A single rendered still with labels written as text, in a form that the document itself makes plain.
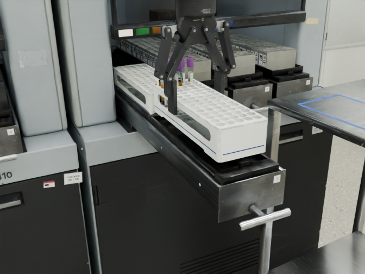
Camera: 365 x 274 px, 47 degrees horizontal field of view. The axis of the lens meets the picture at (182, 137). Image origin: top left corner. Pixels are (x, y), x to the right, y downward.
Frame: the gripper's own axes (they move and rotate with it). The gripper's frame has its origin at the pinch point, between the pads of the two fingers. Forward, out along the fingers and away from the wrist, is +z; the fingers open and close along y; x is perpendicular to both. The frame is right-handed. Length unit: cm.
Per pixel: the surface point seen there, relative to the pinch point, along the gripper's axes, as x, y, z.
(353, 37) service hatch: 142, 196, 28
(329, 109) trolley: -4.1, 32.9, 6.9
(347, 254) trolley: 2, 54, 61
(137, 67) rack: 40.5, 1.8, 2.4
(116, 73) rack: 39.9, -4.8, 3.2
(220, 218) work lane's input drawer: -21.3, -6.5, 14.2
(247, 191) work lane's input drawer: -21.4, -1.3, 10.3
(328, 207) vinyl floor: 57, 102, 89
